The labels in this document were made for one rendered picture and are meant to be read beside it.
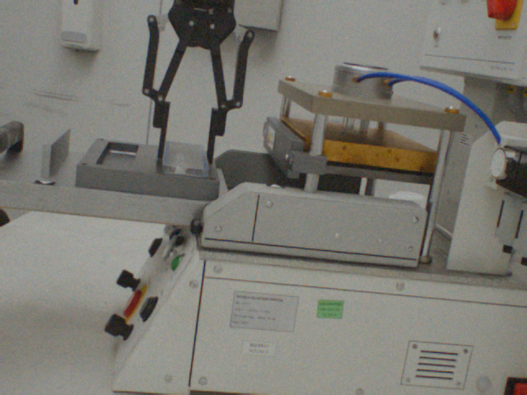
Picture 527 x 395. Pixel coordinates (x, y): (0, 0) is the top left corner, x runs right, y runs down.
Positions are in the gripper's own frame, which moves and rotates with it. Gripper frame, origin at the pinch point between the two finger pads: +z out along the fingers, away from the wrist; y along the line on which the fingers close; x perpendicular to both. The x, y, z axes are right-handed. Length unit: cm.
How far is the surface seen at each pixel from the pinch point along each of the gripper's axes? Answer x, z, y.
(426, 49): -14.1, -15.5, -34.3
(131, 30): -161, -11, 19
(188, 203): 10.7, 6.4, -0.7
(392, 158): 9.9, -1.8, -24.2
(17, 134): -3.4, 3.3, 21.7
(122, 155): -6.9, 5.0, 8.4
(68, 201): 10.7, 7.7, 12.7
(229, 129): -153, 18, -19
